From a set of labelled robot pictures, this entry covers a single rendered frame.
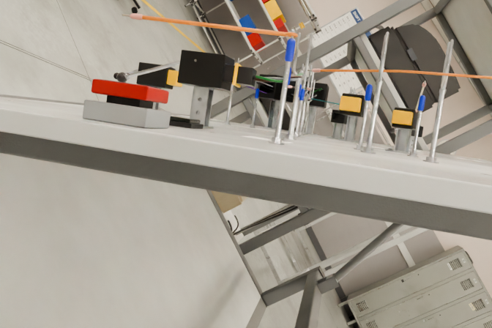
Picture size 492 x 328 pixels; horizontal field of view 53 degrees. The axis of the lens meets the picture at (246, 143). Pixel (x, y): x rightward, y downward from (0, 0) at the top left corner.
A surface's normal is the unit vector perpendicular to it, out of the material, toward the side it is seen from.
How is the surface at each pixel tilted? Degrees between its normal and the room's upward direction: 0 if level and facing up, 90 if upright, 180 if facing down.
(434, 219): 90
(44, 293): 0
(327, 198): 90
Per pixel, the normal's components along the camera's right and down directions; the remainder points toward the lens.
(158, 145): -0.19, 0.03
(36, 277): 0.87, -0.47
